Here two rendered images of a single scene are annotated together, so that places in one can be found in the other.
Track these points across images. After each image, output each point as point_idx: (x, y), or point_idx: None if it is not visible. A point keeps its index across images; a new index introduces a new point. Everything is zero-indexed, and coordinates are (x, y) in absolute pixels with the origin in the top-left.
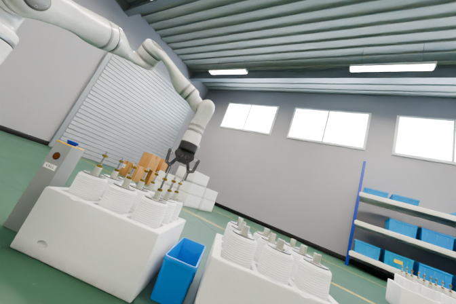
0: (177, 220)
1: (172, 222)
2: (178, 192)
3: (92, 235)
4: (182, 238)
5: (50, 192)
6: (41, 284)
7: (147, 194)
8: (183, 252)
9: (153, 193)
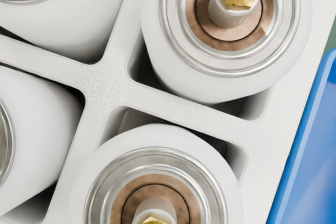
0: (281, 90)
1: (242, 183)
2: (253, 2)
3: None
4: (324, 82)
5: None
6: None
7: (23, 186)
8: (334, 67)
9: (57, 13)
